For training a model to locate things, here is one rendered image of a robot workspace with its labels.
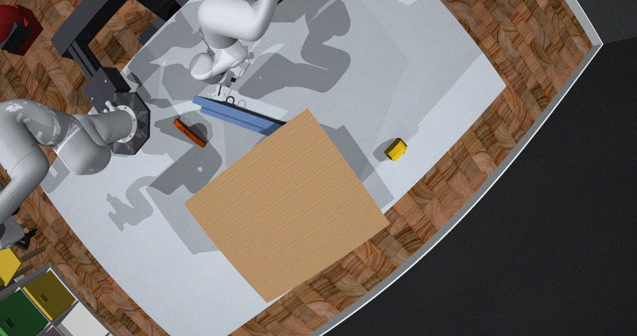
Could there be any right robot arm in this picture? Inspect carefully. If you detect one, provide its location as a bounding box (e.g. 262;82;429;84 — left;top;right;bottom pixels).
0;99;137;224

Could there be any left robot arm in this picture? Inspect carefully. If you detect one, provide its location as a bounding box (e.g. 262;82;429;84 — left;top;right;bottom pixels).
190;0;278;84

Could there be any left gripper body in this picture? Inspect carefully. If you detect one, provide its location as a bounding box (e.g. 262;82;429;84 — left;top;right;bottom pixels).
216;70;235;88

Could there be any yellow tape measure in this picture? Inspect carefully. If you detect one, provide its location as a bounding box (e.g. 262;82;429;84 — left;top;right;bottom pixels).
384;138;407;161

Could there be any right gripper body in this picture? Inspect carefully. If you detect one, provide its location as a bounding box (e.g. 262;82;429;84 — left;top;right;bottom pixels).
0;215;25;250

